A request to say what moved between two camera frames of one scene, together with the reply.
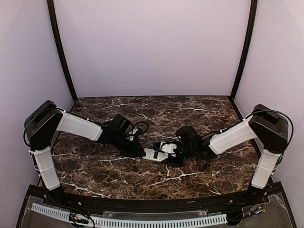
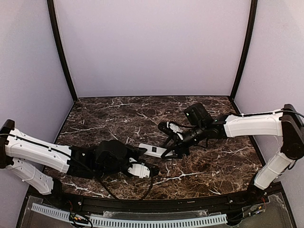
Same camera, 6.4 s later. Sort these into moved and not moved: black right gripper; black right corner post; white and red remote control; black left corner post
Moved: white and red remote control; black right gripper
Not moved: black left corner post; black right corner post
